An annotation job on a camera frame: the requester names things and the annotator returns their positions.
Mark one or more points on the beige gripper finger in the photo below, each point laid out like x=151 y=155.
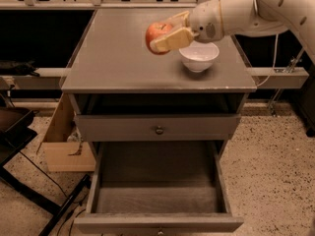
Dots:
x=178 y=20
x=175 y=39

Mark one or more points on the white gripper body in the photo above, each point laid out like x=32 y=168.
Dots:
x=205 y=21

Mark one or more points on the red apple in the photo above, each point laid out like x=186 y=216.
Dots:
x=154 y=31

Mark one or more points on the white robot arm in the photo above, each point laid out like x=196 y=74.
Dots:
x=268 y=17

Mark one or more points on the grey wooden drawer cabinet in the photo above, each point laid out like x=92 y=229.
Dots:
x=115 y=74

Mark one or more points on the grey top drawer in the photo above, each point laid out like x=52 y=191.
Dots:
x=129 y=128

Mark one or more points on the grey open middle drawer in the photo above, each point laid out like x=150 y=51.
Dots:
x=158 y=188

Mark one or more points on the white ceramic bowl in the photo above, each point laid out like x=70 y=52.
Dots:
x=198 y=57

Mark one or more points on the round brass top knob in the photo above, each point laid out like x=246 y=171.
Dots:
x=159 y=130

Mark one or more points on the cardboard box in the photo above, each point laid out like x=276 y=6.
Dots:
x=64 y=149

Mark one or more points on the black metal stand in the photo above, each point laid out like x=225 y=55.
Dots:
x=15 y=134

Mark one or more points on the metal frame rail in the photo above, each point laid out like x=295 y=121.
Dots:
x=264 y=78

